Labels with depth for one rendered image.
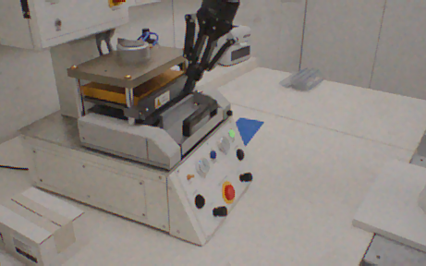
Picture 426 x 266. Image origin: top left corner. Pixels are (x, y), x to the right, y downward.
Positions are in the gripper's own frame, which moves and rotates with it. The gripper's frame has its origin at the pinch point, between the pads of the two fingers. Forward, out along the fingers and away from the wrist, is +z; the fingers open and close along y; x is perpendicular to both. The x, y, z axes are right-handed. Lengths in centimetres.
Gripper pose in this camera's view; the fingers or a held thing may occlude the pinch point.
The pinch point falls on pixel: (192, 78)
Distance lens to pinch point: 94.4
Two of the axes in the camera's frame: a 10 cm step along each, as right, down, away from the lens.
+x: 4.3, -3.9, 8.1
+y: 8.3, 5.2, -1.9
